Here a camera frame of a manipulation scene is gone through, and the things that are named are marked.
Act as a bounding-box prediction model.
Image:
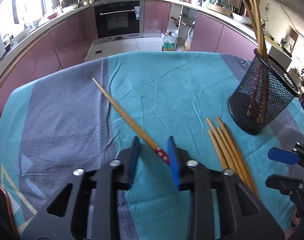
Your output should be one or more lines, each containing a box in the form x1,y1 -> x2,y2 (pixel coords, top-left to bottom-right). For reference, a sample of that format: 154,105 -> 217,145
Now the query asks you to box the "dark smartphone copper edge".
0,181 -> 19,239

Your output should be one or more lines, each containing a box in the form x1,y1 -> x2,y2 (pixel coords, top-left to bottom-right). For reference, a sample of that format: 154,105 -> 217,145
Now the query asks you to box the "pile of wooden chopsticks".
206,116 -> 260,199

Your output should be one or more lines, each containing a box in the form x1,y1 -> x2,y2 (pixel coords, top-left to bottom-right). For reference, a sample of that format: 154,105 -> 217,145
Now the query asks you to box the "long pink base cabinet run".
0,5 -> 97,130

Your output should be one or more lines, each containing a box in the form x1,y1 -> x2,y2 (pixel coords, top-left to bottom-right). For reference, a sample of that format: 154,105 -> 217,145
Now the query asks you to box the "plastic cooking oil bottle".
162,31 -> 178,52

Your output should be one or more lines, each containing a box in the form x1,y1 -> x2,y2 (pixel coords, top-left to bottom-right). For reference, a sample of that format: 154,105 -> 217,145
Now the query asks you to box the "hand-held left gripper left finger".
20,135 -> 141,240

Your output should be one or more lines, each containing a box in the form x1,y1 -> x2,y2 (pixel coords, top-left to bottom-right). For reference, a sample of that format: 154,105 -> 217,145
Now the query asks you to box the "black built-in oven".
94,0 -> 145,40

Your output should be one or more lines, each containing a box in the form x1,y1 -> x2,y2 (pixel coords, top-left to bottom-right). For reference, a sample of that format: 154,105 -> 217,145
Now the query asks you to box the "white bowl with plastic bag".
232,12 -> 252,25

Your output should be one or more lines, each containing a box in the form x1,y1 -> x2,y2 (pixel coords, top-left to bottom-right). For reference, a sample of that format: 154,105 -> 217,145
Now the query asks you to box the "round bamboo steamer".
208,3 -> 232,16

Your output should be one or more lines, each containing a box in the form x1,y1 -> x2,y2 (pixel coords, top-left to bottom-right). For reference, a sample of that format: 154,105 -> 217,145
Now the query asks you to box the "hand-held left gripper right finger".
166,136 -> 285,240

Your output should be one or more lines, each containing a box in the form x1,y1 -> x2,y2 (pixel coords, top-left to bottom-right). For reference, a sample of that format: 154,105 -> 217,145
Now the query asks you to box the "pink peninsula base cabinet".
189,12 -> 258,55

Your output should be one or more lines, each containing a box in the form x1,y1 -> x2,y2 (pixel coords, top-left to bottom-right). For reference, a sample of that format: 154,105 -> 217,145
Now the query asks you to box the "wooden chopstick red floral end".
92,78 -> 171,165

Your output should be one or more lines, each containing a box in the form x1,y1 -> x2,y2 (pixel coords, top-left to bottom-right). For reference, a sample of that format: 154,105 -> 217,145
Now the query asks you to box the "teal and grey tablecloth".
0,51 -> 304,240

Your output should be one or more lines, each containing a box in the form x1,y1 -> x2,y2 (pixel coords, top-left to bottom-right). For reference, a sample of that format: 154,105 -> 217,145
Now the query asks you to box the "large kitchen window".
0,0 -> 51,38

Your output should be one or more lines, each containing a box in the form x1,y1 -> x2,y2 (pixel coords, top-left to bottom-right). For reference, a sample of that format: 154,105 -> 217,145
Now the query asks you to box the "bunch of wooden chopsticks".
231,0 -> 269,123

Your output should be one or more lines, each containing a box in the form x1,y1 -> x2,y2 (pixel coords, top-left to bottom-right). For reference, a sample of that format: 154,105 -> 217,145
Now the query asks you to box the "narrow pink base cabinet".
144,0 -> 171,33

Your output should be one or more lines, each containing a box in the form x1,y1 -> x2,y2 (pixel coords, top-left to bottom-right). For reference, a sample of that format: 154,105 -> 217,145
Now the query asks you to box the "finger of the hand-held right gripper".
265,174 -> 304,196
268,142 -> 304,173

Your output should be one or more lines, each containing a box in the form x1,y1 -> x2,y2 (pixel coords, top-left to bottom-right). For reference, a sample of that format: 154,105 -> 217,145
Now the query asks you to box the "black wire mesh holder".
228,48 -> 302,135

